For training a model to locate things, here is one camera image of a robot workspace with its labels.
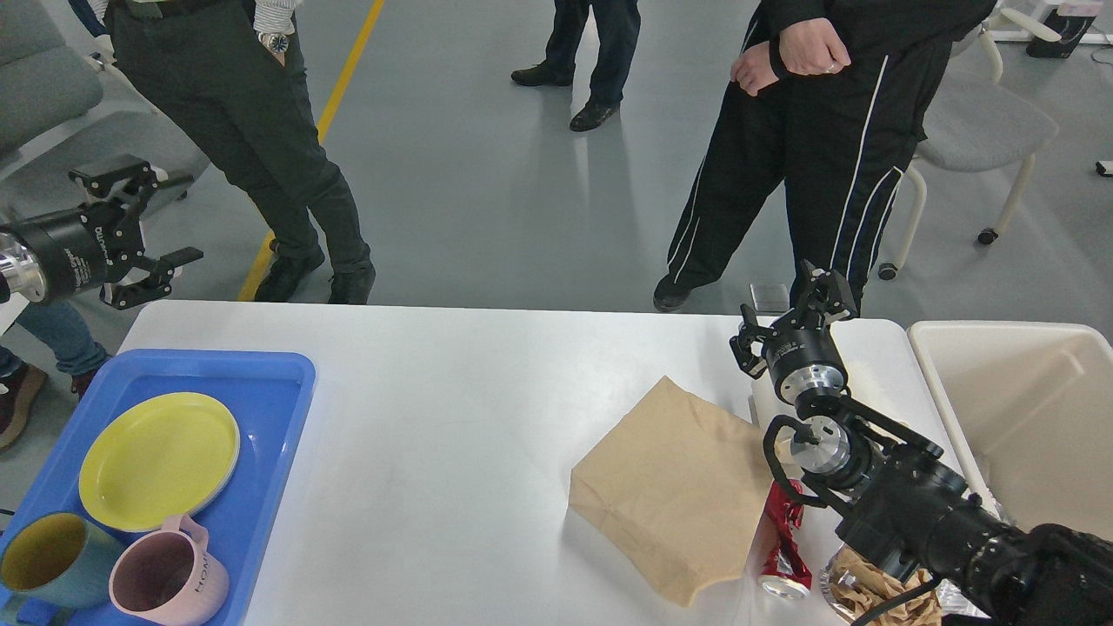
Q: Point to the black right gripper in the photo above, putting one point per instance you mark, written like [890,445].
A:
[797,349]

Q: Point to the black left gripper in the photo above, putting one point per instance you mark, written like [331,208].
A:
[61,254]

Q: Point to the yellow plastic plate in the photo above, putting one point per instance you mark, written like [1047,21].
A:
[167,456]

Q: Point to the pink mug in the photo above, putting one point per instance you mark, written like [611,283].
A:
[169,576]

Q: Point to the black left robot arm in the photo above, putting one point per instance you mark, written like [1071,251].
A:
[99,244]

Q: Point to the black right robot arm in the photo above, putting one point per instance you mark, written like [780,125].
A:
[901,508]

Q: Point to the white paper cup left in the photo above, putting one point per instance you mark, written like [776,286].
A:
[766,406]

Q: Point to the grey chair left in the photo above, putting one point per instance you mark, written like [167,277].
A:
[45,83]

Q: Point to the grey chair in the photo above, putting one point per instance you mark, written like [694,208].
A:
[45,83]
[975,125]

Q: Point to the person in grey trousers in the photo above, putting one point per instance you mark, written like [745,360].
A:
[230,75]

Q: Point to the brown paper bag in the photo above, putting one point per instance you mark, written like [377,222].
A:
[679,487]

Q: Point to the person in striped black pants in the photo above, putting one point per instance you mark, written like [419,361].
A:
[826,100]

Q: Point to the crushed red can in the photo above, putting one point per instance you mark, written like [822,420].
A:
[784,572]

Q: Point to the beige plastic bin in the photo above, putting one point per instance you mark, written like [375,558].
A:
[1028,409]

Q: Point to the foil tray with paper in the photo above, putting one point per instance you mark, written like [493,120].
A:
[852,586]

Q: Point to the pink plate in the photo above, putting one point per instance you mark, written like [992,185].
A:
[228,482]

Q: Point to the grey chair right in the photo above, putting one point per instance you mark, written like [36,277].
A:
[975,125]

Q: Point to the teal mug yellow inside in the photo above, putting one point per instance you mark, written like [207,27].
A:
[62,559]

